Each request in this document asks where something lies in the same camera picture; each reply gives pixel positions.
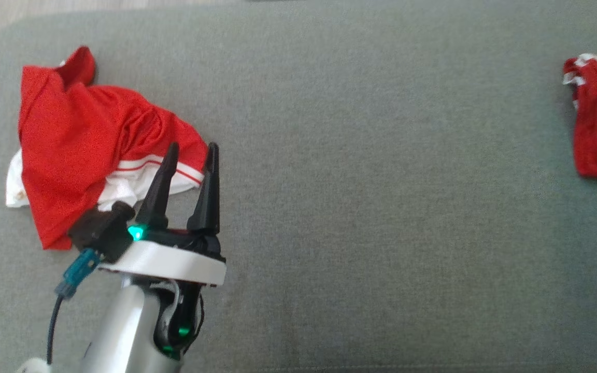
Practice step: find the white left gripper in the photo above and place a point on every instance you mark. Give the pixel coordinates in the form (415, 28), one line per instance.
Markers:
(174, 261)

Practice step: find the red jersey with white sleeves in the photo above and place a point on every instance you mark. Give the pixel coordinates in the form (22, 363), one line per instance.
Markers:
(70, 134)

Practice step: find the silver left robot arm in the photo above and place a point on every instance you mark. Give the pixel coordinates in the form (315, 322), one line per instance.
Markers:
(122, 331)

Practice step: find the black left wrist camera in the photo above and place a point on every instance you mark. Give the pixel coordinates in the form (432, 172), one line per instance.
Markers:
(99, 233)

